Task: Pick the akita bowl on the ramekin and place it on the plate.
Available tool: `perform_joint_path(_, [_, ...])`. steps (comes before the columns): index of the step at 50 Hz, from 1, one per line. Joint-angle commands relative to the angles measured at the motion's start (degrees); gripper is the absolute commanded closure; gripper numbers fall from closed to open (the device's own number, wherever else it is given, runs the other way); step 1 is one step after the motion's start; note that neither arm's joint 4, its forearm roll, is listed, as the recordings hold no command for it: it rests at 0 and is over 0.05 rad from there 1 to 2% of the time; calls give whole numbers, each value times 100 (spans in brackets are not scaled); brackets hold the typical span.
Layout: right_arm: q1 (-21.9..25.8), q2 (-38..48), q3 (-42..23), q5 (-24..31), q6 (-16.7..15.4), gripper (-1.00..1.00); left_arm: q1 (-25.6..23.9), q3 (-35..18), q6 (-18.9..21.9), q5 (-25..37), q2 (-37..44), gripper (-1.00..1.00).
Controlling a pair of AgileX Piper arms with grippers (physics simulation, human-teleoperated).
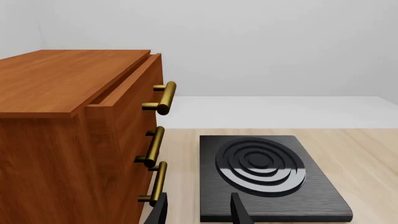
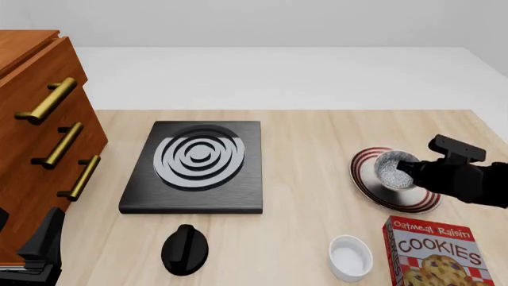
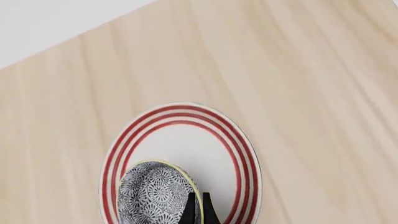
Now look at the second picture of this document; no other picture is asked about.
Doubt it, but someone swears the flat plate on black stalk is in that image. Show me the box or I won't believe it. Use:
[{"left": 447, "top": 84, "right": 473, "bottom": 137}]
[{"left": 427, "top": 133, "right": 487, "bottom": 164}]

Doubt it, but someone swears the white plate with red rings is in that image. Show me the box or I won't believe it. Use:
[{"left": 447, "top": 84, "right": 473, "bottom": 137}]
[{"left": 348, "top": 145, "right": 443, "bottom": 215}]

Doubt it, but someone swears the round black stove knob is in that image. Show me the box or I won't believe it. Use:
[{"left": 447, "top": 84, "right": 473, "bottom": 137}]
[{"left": 160, "top": 224, "right": 210, "bottom": 276}]

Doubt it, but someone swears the flat black stove plate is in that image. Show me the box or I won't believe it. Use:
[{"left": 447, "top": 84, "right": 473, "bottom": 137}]
[{"left": 118, "top": 120, "right": 264, "bottom": 215}]

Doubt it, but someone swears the medium brass drawer handle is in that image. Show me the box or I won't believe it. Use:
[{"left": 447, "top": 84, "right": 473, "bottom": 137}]
[{"left": 30, "top": 122, "right": 85, "bottom": 170}]

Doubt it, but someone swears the long brass drawer handle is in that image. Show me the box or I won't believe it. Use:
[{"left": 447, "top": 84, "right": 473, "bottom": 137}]
[{"left": 14, "top": 76, "right": 79, "bottom": 126}]

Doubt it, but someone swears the white ramekin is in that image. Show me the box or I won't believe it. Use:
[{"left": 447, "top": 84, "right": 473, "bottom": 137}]
[{"left": 327, "top": 234, "right": 374, "bottom": 283}]

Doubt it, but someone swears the wooden cabinet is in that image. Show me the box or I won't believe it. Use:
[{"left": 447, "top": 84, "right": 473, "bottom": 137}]
[{"left": 0, "top": 29, "right": 109, "bottom": 266}]

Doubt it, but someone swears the small wooden cabinet drawer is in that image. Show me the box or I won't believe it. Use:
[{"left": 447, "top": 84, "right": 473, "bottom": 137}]
[{"left": 0, "top": 110, "right": 109, "bottom": 265}]

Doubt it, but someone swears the large wooden cabinet drawer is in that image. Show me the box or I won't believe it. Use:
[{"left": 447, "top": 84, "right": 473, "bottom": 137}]
[{"left": 0, "top": 36, "right": 89, "bottom": 159}]

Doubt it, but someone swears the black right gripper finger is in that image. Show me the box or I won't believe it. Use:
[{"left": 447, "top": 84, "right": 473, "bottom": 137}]
[{"left": 398, "top": 160, "right": 422, "bottom": 180}]

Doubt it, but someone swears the medium wooden cabinet drawer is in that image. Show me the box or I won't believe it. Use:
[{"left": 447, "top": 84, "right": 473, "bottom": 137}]
[{"left": 0, "top": 79, "right": 100, "bottom": 215}]

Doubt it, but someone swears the short brass drawer handle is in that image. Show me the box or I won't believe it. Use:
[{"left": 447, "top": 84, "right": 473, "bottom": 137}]
[{"left": 56, "top": 154, "right": 102, "bottom": 203}]

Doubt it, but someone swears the black patterned bowl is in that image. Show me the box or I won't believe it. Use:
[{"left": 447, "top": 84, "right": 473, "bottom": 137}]
[{"left": 374, "top": 149, "right": 422, "bottom": 191}]

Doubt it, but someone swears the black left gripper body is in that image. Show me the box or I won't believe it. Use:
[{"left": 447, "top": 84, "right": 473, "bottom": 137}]
[{"left": 0, "top": 257, "right": 64, "bottom": 286}]

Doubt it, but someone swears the red cookies box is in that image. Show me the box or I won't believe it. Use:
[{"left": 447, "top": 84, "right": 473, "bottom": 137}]
[{"left": 382, "top": 214, "right": 497, "bottom": 286}]

